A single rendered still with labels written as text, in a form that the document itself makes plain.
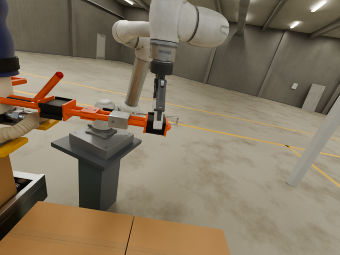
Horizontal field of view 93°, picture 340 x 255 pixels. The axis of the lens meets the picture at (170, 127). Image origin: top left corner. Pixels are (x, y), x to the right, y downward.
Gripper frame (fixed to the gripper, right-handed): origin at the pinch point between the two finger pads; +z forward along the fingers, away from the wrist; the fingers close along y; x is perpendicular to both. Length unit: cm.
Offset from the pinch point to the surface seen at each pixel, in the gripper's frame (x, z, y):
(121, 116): -12.8, -0.5, 1.8
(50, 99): -37.8, -2.4, -4.7
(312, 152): 252, 83, -112
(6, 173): -75, 47, -22
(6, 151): -44.9, 9.8, 10.0
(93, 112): -22.1, -1.0, 1.2
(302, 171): 253, 120, -111
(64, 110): -31.1, -1.3, 1.8
